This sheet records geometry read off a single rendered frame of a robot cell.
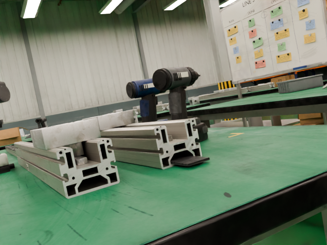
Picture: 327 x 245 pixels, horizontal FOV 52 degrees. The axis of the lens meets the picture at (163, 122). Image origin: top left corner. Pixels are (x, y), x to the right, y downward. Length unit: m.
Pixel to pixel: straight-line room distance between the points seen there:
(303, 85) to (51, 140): 2.54
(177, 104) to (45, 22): 12.31
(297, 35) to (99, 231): 3.56
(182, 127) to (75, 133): 0.22
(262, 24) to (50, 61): 9.62
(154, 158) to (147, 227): 0.32
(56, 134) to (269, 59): 3.60
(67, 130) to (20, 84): 11.88
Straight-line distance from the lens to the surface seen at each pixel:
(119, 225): 0.42
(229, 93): 5.78
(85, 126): 0.68
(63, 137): 0.67
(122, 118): 0.98
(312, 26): 3.72
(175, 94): 0.92
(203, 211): 0.40
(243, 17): 4.40
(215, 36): 9.57
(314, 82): 3.04
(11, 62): 12.63
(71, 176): 0.61
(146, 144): 0.70
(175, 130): 0.73
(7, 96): 1.22
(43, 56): 12.77
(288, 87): 2.95
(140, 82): 1.15
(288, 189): 0.45
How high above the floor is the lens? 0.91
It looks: 4 degrees down
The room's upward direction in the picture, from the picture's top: 11 degrees counter-clockwise
